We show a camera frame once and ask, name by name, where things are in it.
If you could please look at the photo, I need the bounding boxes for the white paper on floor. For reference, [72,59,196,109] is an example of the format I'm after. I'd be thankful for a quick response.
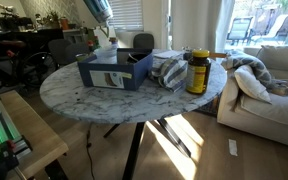
[228,139,238,156]

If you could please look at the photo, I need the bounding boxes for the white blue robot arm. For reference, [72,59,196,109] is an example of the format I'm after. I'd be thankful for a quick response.
[83,0,113,23]

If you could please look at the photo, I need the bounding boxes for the grey chair behind table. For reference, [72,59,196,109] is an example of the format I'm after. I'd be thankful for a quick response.
[133,33,154,49]

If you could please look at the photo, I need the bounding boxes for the amber yellow-lid vitamin bottle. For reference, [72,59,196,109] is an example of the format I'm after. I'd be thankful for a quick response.
[186,50,211,94]

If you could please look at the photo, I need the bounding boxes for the white curtain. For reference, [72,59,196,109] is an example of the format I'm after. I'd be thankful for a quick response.
[172,0,235,52]

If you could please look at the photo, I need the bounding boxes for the white cushion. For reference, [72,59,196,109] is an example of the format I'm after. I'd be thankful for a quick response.
[234,65,271,103]

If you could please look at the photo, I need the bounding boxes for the window blinds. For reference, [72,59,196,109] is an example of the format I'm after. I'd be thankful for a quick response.
[108,0,143,31]

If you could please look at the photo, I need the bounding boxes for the round marble table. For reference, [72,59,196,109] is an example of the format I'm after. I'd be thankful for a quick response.
[40,61,227,180]

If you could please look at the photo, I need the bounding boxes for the patio lounge chair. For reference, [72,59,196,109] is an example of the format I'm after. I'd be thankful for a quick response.
[227,16,253,45]

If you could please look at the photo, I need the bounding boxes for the grey office chair left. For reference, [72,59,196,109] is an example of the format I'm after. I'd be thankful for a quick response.
[48,39,89,66]

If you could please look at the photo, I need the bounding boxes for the striped blue white cloth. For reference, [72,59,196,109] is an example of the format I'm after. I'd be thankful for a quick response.
[149,59,188,92]

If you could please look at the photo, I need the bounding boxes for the blue grey cardboard box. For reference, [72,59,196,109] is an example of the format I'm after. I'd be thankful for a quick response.
[77,48,153,91]

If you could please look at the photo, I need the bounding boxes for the black cable on floor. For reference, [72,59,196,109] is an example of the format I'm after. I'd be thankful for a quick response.
[85,123,96,180]

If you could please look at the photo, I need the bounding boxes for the beige sofa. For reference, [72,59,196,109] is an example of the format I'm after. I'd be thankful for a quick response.
[217,45,288,145]

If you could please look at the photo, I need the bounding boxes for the wooden bench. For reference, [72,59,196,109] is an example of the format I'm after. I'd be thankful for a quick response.
[0,91,68,180]

